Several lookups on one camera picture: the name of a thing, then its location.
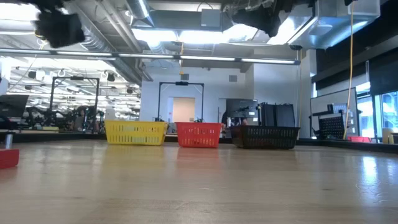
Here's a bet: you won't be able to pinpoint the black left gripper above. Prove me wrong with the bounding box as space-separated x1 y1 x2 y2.
33 6 86 49

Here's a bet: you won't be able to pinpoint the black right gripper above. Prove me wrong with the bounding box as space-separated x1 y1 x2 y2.
231 4 282 38

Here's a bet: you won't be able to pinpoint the long ceiling light bar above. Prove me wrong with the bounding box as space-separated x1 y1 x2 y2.
0 48 301 66

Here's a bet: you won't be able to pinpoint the black computer monitor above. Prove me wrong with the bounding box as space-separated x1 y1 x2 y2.
226 98 259 119
0 94 29 118

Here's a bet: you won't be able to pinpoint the black upright panels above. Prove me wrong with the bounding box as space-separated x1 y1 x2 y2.
259 102 296 128

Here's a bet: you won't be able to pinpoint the white partition board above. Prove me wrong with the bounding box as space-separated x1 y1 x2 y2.
310 88 359 139

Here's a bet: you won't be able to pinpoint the black plastic basket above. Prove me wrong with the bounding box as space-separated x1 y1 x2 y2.
229 125 301 150

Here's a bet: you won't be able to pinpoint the yellow plastic basket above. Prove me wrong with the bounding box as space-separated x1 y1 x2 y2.
104 119 169 146

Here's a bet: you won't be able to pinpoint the black pegboard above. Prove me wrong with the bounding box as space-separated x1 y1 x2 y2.
318 115 346 140

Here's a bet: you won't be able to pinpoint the red plastic basket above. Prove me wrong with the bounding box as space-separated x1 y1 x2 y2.
175 121 222 149

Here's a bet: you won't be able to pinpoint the red block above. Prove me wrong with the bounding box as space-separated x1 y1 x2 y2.
0 149 20 170

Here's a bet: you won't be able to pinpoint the red bin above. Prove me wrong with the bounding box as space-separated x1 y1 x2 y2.
347 135 373 144

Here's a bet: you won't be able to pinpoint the cream container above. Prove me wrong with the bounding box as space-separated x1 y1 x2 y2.
382 128 395 145

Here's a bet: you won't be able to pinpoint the ribbed silver round duct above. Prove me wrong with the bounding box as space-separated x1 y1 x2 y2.
63 0 144 85

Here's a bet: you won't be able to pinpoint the black gantry frame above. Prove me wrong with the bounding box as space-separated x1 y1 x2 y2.
157 81 205 123
50 76 101 131

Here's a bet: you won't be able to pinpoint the silver air duct housing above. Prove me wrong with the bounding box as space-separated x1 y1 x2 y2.
287 0 382 50

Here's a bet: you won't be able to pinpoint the yellow hanging cable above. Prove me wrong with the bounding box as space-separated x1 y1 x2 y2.
343 1 356 140

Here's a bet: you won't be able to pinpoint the black aluminium table frame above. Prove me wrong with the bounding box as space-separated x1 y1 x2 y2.
0 131 398 153

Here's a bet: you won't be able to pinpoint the silver metal post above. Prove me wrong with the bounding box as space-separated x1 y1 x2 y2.
4 131 14 149

